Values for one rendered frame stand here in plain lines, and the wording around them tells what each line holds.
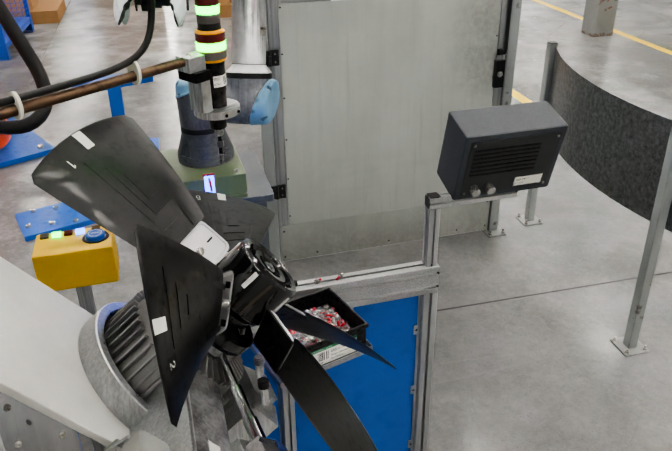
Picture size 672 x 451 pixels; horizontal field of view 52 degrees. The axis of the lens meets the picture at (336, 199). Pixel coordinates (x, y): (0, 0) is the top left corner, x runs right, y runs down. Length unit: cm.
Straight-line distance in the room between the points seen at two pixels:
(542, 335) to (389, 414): 113
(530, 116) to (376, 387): 84
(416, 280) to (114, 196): 92
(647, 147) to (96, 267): 198
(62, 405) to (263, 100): 96
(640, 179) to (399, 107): 108
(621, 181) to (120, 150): 215
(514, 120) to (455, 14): 155
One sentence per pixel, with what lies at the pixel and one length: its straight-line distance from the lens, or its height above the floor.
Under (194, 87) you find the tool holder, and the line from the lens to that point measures 103.
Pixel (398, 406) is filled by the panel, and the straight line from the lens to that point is 204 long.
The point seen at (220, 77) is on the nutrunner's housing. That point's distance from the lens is 104.
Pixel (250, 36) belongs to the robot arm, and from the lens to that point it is 175.
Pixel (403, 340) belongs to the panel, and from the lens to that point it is 189.
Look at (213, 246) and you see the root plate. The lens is 110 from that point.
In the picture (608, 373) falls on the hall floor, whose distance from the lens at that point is 291.
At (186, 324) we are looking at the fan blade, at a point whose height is 130.
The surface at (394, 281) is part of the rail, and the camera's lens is 174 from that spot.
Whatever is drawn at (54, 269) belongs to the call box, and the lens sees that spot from 154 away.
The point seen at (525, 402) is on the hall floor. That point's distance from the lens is 269.
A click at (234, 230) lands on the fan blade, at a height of 119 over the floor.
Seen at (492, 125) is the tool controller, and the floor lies 124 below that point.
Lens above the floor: 181
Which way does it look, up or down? 27 degrees down
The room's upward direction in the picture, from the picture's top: 1 degrees counter-clockwise
